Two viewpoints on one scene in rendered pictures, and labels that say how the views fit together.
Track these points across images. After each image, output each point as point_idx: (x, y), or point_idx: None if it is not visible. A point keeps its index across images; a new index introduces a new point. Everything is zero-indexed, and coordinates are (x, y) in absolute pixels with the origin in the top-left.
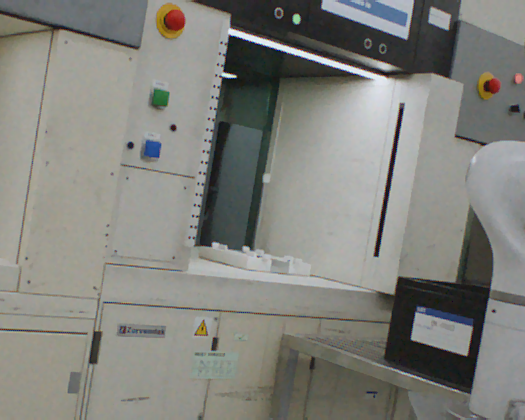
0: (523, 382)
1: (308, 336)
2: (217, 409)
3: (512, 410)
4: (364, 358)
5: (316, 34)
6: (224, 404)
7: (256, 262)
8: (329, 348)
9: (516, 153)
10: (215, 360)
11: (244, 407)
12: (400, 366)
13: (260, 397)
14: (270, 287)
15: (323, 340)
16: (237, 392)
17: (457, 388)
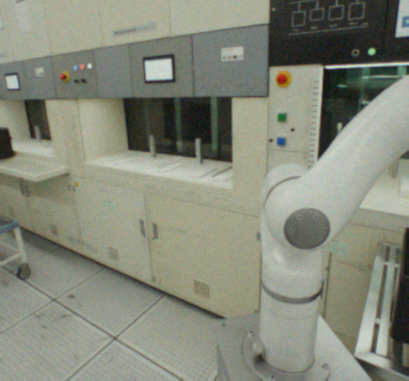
0: (261, 330)
1: (393, 246)
2: (338, 268)
3: (257, 343)
4: (376, 272)
5: (393, 56)
6: (342, 267)
7: (407, 192)
8: (374, 259)
9: (267, 177)
10: (333, 244)
11: (357, 272)
12: (389, 288)
13: (369, 270)
14: (370, 212)
15: (395, 251)
16: (351, 263)
17: (371, 319)
